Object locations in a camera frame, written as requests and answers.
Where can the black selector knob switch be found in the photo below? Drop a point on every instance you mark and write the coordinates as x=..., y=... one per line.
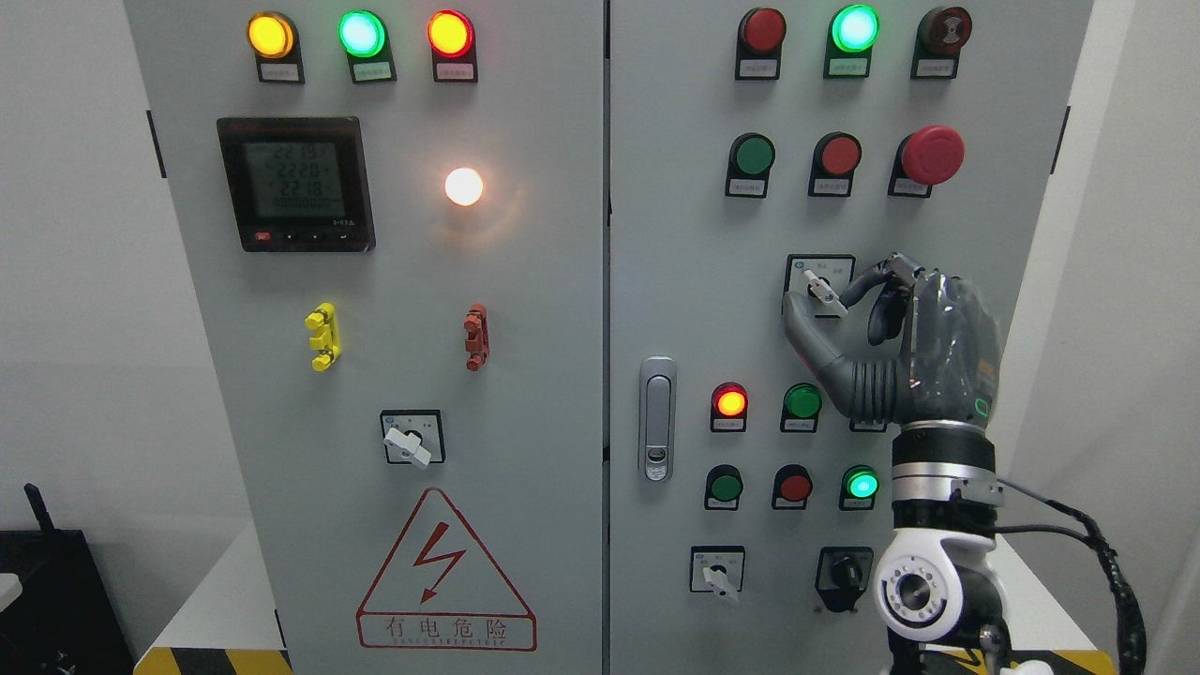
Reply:
x=842, y=576

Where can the red emergency stop button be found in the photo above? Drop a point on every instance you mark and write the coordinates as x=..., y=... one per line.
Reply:
x=928, y=157

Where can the red terminal connector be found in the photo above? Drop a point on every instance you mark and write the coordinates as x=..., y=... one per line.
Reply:
x=476, y=342

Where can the lower red push button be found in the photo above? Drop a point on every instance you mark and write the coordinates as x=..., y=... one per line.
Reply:
x=793, y=486

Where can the middle green indicator light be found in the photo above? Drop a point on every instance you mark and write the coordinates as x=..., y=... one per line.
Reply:
x=802, y=405

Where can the top left red indicator light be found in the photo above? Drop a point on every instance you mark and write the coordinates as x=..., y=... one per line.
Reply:
x=453, y=47

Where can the top right green indicator light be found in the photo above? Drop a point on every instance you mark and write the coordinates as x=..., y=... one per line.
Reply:
x=850, y=40

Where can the lit lower green indicator light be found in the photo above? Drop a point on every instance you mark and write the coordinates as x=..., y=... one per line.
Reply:
x=859, y=488

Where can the top left green indicator light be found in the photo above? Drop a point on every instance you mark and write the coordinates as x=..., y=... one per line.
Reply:
x=364, y=38

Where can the red push button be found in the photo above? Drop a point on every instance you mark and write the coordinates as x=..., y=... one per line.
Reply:
x=793, y=486
x=836, y=156

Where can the black box with antenna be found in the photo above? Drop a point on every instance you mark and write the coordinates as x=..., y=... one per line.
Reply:
x=62, y=621

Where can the yellow terminal connector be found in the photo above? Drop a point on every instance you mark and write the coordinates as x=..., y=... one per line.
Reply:
x=324, y=341

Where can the yellow indicator light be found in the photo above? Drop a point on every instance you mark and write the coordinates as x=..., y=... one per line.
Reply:
x=274, y=40

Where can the silver door latch handle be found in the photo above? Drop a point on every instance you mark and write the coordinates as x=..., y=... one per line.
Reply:
x=657, y=415

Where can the green push button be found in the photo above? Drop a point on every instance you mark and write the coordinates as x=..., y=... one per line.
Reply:
x=724, y=488
x=750, y=161

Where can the lit red indicator light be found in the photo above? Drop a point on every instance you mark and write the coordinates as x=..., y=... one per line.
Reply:
x=728, y=408

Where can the red electrical hazard warning sticker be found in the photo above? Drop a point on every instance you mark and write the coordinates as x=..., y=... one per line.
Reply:
x=440, y=588

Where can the black digital power meter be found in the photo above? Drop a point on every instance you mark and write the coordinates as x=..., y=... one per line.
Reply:
x=298, y=184

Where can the white glowing indicator light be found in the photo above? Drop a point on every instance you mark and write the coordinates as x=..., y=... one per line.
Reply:
x=464, y=186

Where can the gray electrical cabinet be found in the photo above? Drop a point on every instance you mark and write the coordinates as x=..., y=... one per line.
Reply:
x=602, y=131

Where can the upper red push button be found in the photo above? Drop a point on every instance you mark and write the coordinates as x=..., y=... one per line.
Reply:
x=836, y=156

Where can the top right dark red light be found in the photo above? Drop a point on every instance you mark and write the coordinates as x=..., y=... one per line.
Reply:
x=759, y=44

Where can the gray robotic hand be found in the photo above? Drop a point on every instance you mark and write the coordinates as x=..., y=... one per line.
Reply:
x=947, y=367

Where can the lower green push button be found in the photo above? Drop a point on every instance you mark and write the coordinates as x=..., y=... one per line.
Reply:
x=724, y=488

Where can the upper green push button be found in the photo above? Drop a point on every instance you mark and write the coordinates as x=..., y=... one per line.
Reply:
x=750, y=161

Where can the left door gray rotary switch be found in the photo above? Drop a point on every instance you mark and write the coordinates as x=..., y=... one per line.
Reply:
x=413, y=437

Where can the dark red buzzer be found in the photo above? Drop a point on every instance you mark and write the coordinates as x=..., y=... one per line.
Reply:
x=941, y=35

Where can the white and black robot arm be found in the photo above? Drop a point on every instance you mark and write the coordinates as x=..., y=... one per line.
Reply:
x=933, y=585

